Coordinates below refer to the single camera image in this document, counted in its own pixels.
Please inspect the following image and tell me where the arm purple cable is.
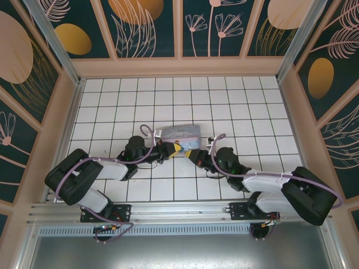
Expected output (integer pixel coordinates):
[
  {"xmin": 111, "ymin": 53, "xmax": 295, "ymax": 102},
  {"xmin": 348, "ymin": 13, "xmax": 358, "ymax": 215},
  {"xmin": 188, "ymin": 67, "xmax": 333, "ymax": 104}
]
[
  {"xmin": 54, "ymin": 124, "xmax": 137, "ymax": 244},
  {"xmin": 209, "ymin": 133, "xmax": 345, "ymax": 242}
]

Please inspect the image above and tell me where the grey metal panel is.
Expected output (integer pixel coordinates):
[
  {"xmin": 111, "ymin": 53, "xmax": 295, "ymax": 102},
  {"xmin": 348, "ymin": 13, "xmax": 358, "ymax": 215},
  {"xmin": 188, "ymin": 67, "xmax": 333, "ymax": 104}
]
[{"xmin": 26, "ymin": 221, "xmax": 347, "ymax": 269}]

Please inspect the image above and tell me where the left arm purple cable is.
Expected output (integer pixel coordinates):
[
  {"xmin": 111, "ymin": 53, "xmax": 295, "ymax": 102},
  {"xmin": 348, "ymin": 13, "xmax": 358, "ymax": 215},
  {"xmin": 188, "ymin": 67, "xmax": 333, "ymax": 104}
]
[{"xmin": 54, "ymin": 124, "xmax": 137, "ymax": 244}]

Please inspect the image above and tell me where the pastel blue zipper pouch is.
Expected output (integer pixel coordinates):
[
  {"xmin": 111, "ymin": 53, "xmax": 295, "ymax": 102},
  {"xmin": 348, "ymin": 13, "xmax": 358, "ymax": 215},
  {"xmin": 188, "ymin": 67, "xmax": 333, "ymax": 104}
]
[{"xmin": 159, "ymin": 123, "xmax": 202, "ymax": 152}]

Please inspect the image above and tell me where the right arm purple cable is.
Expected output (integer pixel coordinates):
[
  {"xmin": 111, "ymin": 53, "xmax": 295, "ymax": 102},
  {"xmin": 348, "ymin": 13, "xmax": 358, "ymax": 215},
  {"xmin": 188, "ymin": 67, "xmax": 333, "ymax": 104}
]
[{"xmin": 209, "ymin": 133, "xmax": 345, "ymax": 242}]

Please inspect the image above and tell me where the aluminium mounting rail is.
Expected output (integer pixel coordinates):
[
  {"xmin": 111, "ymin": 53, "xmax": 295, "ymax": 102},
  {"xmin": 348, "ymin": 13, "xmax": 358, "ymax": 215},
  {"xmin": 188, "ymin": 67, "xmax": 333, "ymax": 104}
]
[{"xmin": 26, "ymin": 197, "xmax": 334, "ymax": 225}]

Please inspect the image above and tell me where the slotted grey cable tray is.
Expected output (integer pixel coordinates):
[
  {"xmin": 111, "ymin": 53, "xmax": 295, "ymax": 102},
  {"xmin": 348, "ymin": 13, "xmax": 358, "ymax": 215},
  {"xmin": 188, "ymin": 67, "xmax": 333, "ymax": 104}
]
[{"xmin": 38, "ymin": 225, "xmax": 328, "ymax": 236}]

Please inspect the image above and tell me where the aluminium corner post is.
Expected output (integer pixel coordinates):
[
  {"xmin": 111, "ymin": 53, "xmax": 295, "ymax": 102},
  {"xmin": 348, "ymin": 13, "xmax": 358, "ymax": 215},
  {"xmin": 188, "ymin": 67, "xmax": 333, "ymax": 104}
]
[
  {"xmin": 276, "ymin": 0, "xmax": 337, "ymax": 82},
  {"xmin": 24, "ymin": 0, "xmax": 85, "ymax": 86}
]

